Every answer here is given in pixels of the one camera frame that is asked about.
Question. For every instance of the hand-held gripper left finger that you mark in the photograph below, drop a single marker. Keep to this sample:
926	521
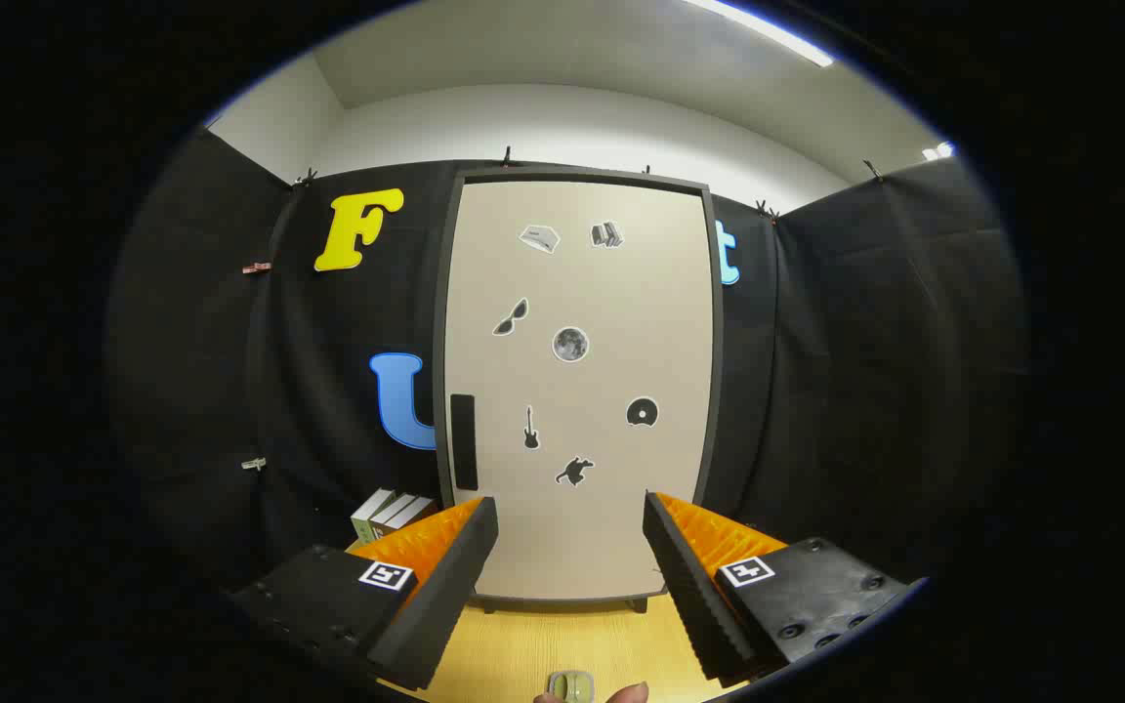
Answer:
445	596

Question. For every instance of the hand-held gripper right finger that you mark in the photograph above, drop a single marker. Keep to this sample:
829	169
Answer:
694	596

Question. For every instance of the green book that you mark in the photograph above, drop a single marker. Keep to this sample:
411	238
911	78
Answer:
362	517

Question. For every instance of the grey cabinet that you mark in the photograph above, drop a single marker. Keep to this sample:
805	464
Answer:
716	391

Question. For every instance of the white clip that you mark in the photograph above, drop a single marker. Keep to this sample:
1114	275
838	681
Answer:
253	464

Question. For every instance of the black backdrop cloth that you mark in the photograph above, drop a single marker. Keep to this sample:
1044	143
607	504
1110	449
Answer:
865	391

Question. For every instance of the small ceiling light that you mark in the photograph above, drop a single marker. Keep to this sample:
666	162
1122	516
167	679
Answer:
938	151

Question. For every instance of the long ceiling light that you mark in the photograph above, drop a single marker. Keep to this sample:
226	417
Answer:
768	31

